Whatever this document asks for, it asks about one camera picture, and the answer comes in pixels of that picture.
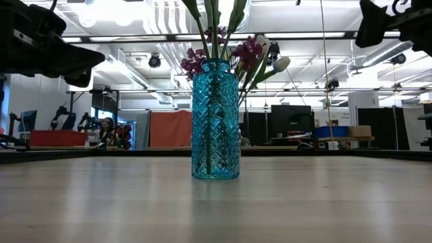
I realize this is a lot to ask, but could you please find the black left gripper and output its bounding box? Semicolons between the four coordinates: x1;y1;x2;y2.
0;0;107;88

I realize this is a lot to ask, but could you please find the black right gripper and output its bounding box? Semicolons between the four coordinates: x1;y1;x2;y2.
354;0;432;57

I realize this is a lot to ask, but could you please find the white artificial tulip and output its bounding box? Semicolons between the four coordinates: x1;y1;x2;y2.
238;33;271;102
241;55;292;102

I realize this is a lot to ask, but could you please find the small purple flower sprig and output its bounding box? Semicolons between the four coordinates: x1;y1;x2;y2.
180;26;227;80

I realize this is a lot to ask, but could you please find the large purple flower bunch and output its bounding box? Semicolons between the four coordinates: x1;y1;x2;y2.
231;35;267;109

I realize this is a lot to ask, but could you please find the blue patterned glass vase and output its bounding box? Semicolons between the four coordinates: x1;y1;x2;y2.
191;57;241;180

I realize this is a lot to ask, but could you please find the small blue-lit monitor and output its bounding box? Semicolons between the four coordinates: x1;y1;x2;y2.
17;109;38;133

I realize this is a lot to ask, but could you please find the person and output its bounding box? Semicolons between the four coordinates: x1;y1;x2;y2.
99;117;117;148

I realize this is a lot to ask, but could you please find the red box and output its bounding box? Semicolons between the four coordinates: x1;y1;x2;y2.
29;130;88;147

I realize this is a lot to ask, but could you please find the grey partition panel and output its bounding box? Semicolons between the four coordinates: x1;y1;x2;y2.
136;110;151;151

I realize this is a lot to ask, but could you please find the black partition panel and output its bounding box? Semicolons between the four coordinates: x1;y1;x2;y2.
242;111;271;146
357;107;404;151

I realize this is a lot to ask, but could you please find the cardboard box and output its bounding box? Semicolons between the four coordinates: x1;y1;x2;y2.
348;125;373;138

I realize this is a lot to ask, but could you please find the orange partition panel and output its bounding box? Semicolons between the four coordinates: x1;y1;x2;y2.
149;110;193;148

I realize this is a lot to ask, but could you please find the blue plastic bin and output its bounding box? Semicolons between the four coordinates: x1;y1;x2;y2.
315;126;349;138

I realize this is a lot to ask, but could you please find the wooden background table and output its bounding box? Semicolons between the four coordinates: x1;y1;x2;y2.
269;136;375;142

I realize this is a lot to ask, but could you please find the black computer monitor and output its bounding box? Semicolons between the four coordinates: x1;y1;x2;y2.
271;105;315;146

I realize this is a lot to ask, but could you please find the silver ceiling duct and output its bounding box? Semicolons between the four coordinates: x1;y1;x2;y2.
350;40;414;68

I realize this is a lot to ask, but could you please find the wall-mounted black screen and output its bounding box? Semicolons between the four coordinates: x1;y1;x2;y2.
90;89;119;114

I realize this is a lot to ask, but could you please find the thin hanging cord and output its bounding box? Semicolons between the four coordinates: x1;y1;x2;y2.
319;0;335;142

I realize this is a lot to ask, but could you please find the black overhead rig camera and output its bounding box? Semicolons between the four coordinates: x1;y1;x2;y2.
268;42;281;65

